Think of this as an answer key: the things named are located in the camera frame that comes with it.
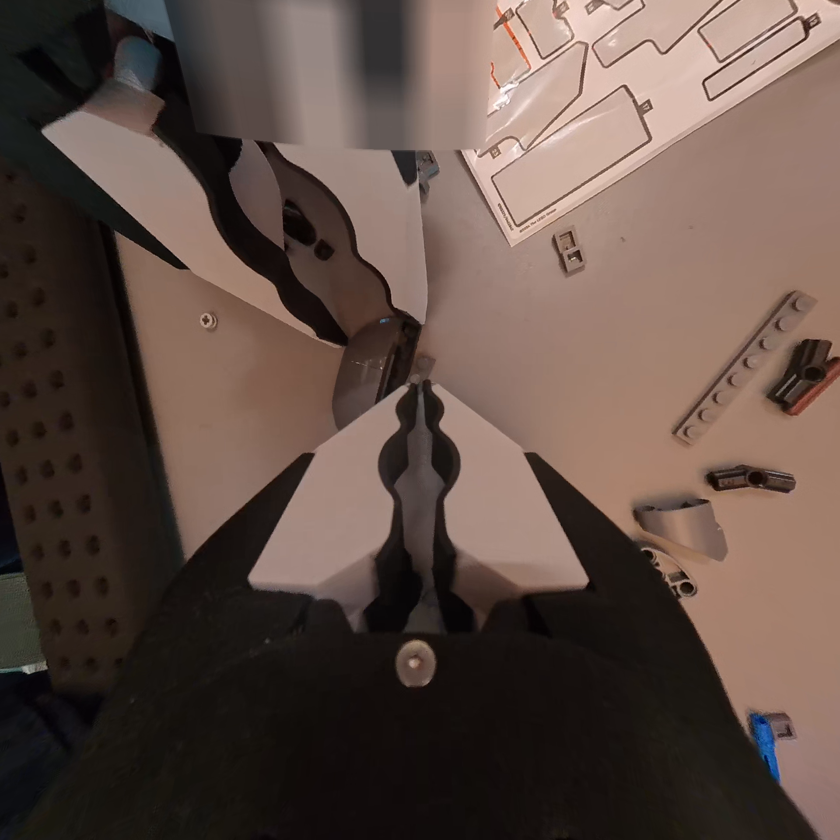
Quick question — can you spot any black plate lego assembly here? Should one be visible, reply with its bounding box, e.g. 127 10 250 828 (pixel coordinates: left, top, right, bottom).
331 315 422 431

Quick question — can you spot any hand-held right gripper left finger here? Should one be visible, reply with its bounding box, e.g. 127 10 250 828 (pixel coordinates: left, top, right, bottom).
247 384 421 634

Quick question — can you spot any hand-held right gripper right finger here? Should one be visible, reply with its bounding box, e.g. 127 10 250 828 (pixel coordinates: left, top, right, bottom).
422 381 591 634

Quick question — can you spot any black connector with brown axle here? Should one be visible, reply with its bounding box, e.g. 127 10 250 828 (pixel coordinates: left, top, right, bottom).
766 338 840 416

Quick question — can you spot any black angled lego connector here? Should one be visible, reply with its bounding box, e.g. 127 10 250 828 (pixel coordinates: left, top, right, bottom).
705 465 797 493

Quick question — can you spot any pale green cloth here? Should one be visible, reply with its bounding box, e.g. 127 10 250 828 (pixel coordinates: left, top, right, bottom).
0 571 50 673

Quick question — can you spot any lego sticker sheet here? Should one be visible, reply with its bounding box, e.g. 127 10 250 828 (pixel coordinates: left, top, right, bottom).
459 0 840 247

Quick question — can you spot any black lego pin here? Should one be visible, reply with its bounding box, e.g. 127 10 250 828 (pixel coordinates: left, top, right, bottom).
282 200 319 247

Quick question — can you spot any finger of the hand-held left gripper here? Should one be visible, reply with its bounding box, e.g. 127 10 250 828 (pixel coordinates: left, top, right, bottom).
261 141 429 327
39 108 350 347

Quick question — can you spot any long light grey lego plate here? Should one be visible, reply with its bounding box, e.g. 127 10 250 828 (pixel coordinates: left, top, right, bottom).
672 290 818 447

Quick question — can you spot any black perforated pad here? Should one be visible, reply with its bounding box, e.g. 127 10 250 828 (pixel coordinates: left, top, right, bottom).
0 157 181 693

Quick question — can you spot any grey curved lego slope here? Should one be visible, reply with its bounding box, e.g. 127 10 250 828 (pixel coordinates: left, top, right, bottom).
633 497 729 563

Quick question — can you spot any thin light grey lego liftarm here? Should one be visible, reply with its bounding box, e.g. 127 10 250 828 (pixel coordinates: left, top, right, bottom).
640 545 697 599

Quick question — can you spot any blue lego pin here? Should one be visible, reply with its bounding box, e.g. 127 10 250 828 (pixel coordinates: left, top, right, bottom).
750 712 782 783

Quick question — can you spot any small grey lego bracket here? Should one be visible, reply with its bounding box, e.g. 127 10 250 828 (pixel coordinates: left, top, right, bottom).
553 225 586 277

